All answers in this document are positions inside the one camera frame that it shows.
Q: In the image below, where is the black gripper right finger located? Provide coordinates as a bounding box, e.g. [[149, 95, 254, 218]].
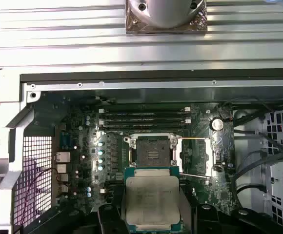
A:
[[180, 187, 283, 234]]

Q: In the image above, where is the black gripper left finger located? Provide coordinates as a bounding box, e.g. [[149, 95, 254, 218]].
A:
[[30, 187, 130, 234]]

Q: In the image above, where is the CPU with silver lid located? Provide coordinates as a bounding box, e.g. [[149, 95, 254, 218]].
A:
[[121, 166, 185, 232]]

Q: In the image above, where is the metal socket cover frame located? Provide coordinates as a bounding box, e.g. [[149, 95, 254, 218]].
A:
[[175, 136, 215, 180]]

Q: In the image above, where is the CPU socket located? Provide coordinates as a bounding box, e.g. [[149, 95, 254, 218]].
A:
[[128, 133, 182, 172]]

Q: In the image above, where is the black RAM slot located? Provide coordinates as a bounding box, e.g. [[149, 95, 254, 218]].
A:
[[99, 124, 192, 131], [99, 107, 192, 115], [99, 118, 192, 125], [99, 114, 192, 120]]

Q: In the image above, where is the green motherboard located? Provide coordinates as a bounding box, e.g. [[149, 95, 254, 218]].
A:
[[34, 91, 237, 234]]

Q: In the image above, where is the blue serial port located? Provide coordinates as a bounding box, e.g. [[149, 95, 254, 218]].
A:
[[59, 132, 73, 150]]

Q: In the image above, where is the black and silver PC case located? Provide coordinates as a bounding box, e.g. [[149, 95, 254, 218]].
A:
[[0, 70, 283, 234]]

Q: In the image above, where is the black internal cable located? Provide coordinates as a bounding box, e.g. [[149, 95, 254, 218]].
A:
[[253, 130, 283, 159], [223, 97, 283, 110], [234, 148, 283, 186], [234, 184, 266, 195]]

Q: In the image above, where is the thin red black wire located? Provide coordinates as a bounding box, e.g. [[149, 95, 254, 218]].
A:
[[16, 167, 59, 226]]

